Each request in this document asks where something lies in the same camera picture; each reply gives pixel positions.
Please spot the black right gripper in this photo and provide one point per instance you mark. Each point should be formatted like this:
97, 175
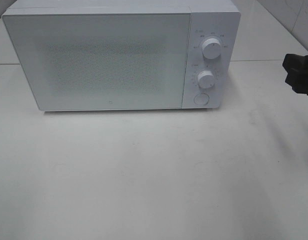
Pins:
296, 67

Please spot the white microwave knob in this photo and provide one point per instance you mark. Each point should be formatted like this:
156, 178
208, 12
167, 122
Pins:
211, 48
206, 79

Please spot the round white door button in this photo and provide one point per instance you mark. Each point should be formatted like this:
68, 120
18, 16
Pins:
201, 99

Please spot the white microwave door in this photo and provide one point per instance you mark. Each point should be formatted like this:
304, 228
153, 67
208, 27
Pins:
102, 62

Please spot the white microwave oven body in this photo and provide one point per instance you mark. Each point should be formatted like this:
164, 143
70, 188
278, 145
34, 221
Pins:
219, 18

